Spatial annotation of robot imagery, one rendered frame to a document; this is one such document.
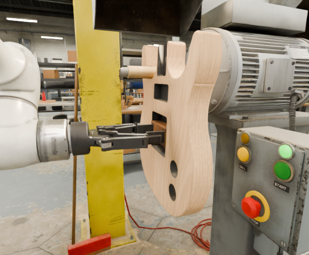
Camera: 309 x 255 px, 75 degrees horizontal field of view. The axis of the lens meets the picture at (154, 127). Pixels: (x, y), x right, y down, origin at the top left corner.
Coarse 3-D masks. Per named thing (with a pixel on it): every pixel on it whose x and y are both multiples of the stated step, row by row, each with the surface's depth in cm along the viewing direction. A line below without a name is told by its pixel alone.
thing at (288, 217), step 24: (240, 144) 44; (264, 144) 38; (240, 168) 44; (264, 168) 38; (240, 192) 45; (264, 192) 39; (288, 192) 34; (264, 216) 39; (288, 216) 34; (288, 240) 35
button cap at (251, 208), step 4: (244, 200) 40; (248, 200) 40; (252, 200) 39; (244, 204) 40; (248, 204) 39; (252, 204) 39; (256, 204) 39; (244, 208) 40; (248, 208) 39; (252, 208) 39; (256, 208) 38; (260, 208) 40; (244, 212) 40; (248, 212) 39; (252, 212) 39; (256, 212) 38; (248, 216) 40; (252, 216) 39; (256, 216) 39
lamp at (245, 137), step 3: (243, 132) 42; (246, 132) 42; (243, 135) 42; (246, 135) 42; (249, 135) 41; (240, 138) 43; (243, 138) 42; (246, 138) 41; (249, 138) 41; (243, 141) 42; (246, 141) 42; (249, 141) 41; (243, 144) 43; (246, 144) 42
